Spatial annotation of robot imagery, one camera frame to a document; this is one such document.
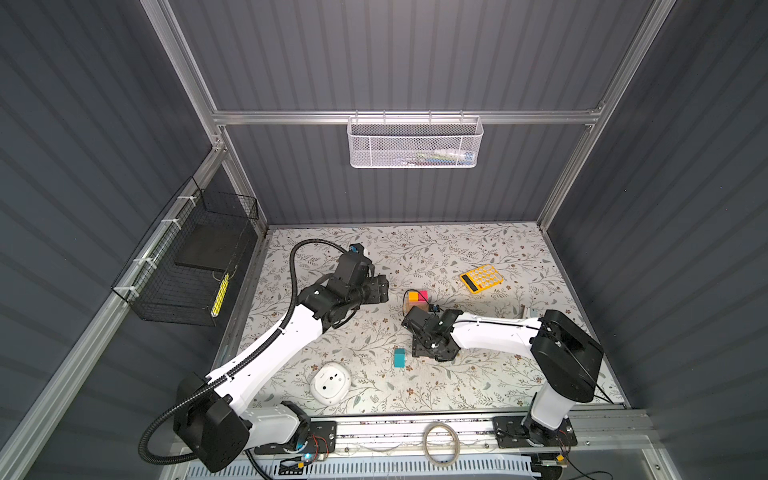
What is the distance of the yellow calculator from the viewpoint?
1.04 m

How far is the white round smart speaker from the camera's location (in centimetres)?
78

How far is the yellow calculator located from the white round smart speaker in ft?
1.66
